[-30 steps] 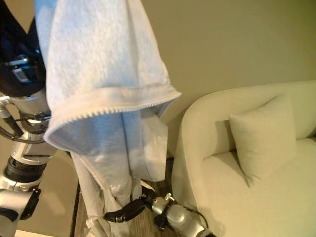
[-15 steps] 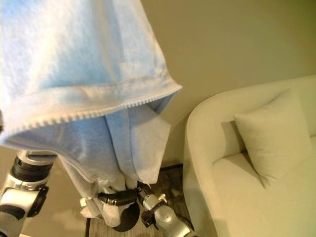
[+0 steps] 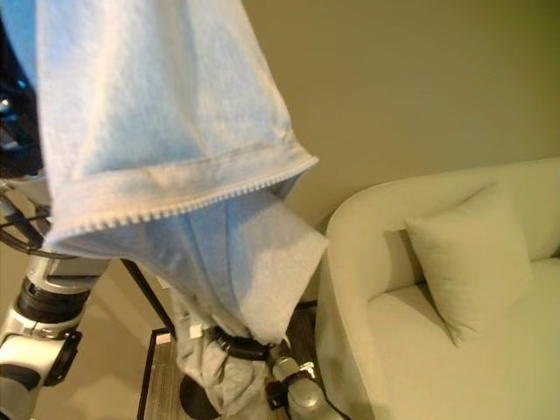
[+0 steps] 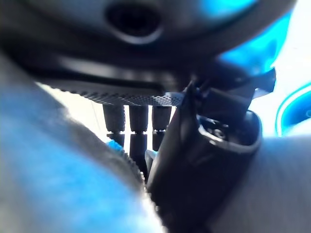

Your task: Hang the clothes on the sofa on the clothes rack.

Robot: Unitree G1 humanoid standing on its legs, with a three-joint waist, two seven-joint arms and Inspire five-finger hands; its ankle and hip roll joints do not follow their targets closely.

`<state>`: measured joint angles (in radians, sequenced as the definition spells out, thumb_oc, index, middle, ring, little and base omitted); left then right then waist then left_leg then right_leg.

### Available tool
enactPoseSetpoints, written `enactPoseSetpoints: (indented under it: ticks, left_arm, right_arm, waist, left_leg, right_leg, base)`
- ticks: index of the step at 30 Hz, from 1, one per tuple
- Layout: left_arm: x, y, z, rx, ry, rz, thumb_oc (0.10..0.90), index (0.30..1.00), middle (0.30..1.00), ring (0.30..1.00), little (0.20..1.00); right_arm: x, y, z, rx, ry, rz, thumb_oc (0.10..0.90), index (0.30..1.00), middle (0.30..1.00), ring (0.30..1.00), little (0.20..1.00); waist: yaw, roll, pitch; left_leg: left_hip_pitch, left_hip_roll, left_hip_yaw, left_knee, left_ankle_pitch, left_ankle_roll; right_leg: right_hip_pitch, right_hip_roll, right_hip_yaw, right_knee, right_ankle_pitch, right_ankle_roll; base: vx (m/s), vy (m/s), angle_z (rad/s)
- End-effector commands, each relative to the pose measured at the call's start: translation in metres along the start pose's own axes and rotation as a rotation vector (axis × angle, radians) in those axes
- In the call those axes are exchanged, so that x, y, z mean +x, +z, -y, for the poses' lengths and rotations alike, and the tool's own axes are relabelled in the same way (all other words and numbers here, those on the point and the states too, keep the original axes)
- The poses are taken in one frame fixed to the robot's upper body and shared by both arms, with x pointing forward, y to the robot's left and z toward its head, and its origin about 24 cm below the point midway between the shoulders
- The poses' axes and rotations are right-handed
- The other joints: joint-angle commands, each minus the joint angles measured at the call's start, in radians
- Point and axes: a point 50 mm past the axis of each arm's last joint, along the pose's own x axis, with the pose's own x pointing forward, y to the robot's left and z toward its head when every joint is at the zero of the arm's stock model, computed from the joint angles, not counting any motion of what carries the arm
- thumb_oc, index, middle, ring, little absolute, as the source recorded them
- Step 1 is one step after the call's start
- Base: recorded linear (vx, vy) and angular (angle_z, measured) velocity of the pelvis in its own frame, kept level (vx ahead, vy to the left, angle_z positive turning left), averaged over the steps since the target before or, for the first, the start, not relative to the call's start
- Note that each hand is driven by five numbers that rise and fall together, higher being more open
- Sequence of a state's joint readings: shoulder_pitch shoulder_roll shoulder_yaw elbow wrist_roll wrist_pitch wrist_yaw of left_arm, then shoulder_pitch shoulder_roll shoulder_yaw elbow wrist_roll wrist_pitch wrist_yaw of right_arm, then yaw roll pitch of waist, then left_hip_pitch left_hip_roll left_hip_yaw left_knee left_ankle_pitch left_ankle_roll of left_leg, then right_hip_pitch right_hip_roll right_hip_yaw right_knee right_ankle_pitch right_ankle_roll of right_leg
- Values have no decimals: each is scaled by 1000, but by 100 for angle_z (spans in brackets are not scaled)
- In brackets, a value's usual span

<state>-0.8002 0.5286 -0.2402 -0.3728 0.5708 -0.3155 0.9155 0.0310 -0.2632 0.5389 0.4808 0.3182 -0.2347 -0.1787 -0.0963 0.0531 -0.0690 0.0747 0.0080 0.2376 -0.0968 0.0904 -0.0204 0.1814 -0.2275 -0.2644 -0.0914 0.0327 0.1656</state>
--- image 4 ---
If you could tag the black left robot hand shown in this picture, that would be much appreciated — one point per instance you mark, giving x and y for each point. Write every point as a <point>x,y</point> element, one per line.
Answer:
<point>136,53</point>

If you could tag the grey fabric garment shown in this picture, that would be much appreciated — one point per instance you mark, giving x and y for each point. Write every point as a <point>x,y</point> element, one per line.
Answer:
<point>48,170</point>

